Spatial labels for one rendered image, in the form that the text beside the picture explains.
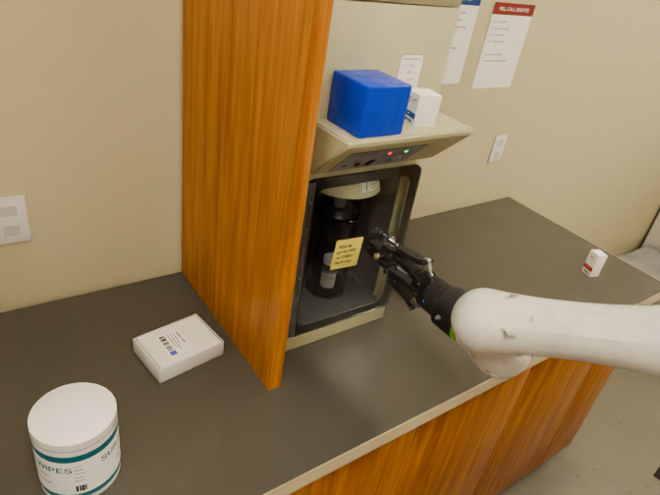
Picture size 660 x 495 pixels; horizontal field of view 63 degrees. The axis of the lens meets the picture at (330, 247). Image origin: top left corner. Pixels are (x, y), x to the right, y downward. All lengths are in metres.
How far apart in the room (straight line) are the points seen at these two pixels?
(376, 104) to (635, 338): 0.52
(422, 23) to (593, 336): 0.63
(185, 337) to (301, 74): 0.67
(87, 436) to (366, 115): 0.68
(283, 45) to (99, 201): 0.67
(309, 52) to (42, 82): 0.62
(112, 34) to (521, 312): 0.96
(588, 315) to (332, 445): 0.55
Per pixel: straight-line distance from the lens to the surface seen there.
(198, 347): 1.24
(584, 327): 0.86
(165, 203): 1.45
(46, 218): 1.39
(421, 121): 1.06
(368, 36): 1.02
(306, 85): 0.86
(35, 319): 1.42
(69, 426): 0.97
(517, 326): 0.87
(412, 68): 1.12
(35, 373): 1.29
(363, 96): 0.92
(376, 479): 1.40
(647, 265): 3.80
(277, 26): 0.93
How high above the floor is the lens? 1.82
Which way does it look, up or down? 31 degrees down
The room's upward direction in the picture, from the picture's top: 10 degrees clockwise
